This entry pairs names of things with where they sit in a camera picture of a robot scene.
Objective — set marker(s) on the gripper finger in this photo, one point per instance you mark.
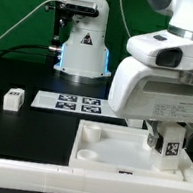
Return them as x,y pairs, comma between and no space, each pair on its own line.
189,134

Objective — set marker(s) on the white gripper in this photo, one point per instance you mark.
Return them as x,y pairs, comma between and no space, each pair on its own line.
155,82

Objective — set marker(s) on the white square table top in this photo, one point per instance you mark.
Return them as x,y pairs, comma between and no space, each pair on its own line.
120,149

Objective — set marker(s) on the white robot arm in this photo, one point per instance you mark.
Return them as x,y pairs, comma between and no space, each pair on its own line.
84,54

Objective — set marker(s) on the white L-shaped obstacle fence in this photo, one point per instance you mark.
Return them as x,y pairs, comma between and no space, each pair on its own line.
36,177

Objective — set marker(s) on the white tag sheet base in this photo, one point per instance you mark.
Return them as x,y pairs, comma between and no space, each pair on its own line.
73,103

